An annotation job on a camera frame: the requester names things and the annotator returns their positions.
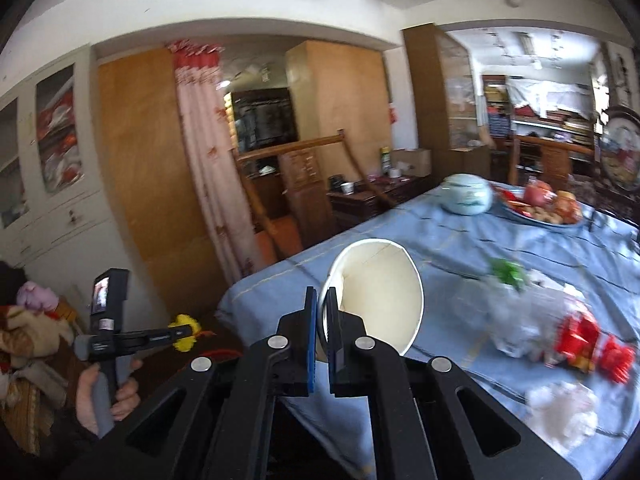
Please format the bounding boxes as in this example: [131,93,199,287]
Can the pink floral curtain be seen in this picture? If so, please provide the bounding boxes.
[166,40,267,287]

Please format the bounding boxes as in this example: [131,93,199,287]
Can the cardboard box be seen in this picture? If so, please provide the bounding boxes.
[391,148,432,179]

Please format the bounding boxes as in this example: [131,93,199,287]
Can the white glass-door cabinet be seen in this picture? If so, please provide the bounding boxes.
[0,44,132,322]

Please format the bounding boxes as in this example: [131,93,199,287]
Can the white paper cup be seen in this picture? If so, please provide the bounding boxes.
[320,239,425,363]

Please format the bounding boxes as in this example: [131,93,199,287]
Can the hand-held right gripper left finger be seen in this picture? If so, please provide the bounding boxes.
[60,286,321,480]

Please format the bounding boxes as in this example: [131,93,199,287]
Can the wooden desk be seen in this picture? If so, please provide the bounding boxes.
[514,134,597,177]

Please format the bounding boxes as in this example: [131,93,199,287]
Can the wooden glass display cabinet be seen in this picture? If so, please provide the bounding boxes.
[401,23,492,181]

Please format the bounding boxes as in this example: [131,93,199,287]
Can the red and white stacked packets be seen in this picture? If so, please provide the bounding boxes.
[36,102,85,192]

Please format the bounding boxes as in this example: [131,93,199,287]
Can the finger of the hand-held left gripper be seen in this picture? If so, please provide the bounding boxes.
[150,325,195,348]

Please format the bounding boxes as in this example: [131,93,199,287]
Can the pink cloth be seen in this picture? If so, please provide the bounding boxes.
[16,280,62,314]

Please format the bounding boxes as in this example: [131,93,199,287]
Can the green wrapper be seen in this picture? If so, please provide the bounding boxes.
[487,258,527,292]

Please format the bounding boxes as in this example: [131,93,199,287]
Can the brown patterned blanket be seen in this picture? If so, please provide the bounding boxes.
[0,304,83,457]

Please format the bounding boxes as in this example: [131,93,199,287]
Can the book shelves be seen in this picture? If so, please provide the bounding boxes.
[481,74,597,137]

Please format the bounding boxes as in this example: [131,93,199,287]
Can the yellow wrapper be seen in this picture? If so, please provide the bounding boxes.
[169,313,203,354]

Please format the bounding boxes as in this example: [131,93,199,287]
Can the wooden chair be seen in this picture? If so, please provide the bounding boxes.
[234,129,398,262]

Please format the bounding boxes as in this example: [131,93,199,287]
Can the plate of fruit and nuts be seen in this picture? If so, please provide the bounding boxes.
[492,182,586,229]

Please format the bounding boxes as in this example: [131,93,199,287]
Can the large red snack wrapper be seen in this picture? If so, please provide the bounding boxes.
[542,309,604,374]

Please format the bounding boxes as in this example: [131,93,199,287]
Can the clear plastic bag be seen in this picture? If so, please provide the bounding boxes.
[450,274,581,361]

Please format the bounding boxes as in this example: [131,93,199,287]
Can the white crumpled tissue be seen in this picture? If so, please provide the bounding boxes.
[525,380,601,454]

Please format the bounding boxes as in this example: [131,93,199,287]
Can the person's left forearm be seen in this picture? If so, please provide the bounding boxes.
[0,402,108,480]

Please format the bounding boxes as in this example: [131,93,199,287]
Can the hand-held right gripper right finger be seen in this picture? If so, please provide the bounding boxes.
[324,286,583,480]

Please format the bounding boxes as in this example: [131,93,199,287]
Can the dark glass cabinet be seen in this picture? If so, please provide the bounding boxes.
[230,86,297,153]

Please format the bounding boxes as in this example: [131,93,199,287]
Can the white cloth cover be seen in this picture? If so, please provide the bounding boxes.
[509,79,594,117]

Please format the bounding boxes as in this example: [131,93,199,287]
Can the dark wooden side table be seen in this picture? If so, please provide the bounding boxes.
[326,174,437,235]

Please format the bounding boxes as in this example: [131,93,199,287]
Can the round framed decorative screen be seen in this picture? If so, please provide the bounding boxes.
[596,104,640,197]

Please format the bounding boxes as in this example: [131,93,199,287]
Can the small red snack wrapper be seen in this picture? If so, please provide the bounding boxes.
[596,335,637,384]

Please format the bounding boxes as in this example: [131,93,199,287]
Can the pale blue ceramic jar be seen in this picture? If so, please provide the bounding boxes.
[440,173,495,216]

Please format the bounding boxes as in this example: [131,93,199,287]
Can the tall orange wooden wardrobe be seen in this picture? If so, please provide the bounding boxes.
[285,40,394,163]

